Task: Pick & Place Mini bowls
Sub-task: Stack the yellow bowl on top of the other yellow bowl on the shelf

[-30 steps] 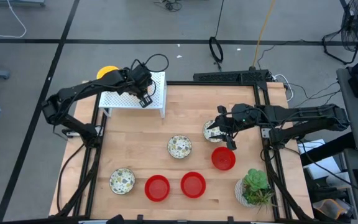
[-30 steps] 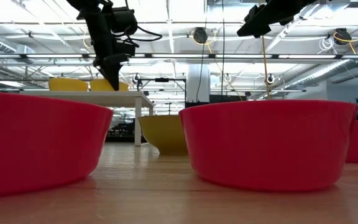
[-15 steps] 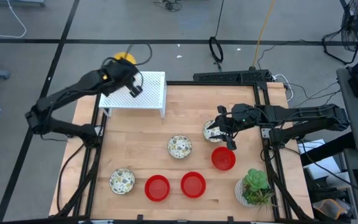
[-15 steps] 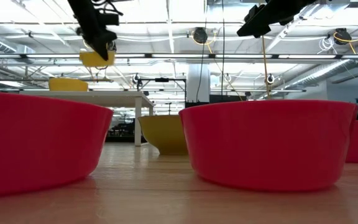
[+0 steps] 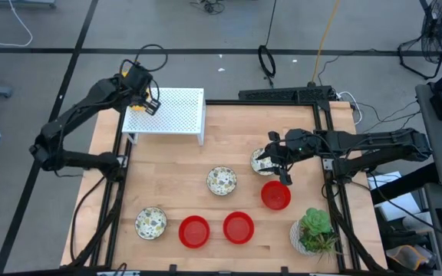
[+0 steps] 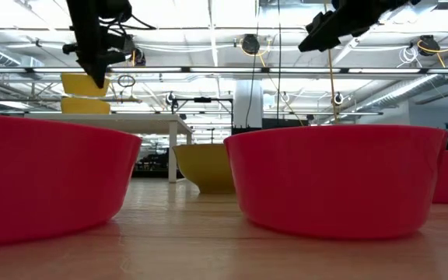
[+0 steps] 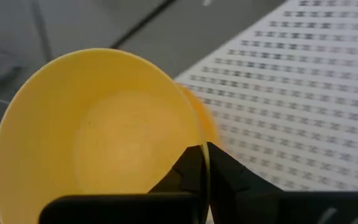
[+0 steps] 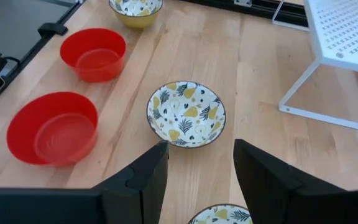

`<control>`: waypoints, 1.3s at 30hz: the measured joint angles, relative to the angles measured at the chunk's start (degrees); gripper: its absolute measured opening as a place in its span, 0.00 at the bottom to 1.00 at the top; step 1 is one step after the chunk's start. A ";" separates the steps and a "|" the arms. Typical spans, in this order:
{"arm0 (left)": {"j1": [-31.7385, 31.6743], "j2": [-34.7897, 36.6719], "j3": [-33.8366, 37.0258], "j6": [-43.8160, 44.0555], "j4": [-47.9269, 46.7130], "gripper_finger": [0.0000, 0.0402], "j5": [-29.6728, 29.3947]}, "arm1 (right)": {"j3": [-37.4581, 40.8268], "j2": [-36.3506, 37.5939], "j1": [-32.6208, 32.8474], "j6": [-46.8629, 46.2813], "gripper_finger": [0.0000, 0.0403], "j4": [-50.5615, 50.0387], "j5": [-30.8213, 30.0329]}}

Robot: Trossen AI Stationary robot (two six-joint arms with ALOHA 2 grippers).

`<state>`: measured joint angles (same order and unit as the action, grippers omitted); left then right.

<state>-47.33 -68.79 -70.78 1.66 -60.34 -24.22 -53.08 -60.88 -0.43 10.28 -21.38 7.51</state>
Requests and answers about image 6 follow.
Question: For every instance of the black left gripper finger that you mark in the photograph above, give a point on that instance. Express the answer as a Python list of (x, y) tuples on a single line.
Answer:
[(99, 68)]

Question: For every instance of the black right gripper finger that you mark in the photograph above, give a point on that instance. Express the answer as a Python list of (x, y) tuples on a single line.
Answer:
[(321, 39), (321, 22)]

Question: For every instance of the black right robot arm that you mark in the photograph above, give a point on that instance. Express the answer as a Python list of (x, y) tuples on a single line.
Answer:
[(403, 2)]

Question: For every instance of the long ceiling light strip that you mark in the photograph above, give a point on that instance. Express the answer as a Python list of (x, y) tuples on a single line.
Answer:
[(224, 70)]

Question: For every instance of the distant black rig frame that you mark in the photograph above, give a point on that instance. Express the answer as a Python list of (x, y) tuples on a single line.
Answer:
[(202, 100)]

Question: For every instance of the yellow plastic mini bowl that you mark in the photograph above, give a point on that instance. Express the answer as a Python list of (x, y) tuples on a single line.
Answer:
[(204, 167), (84, 106), (74, 83)]

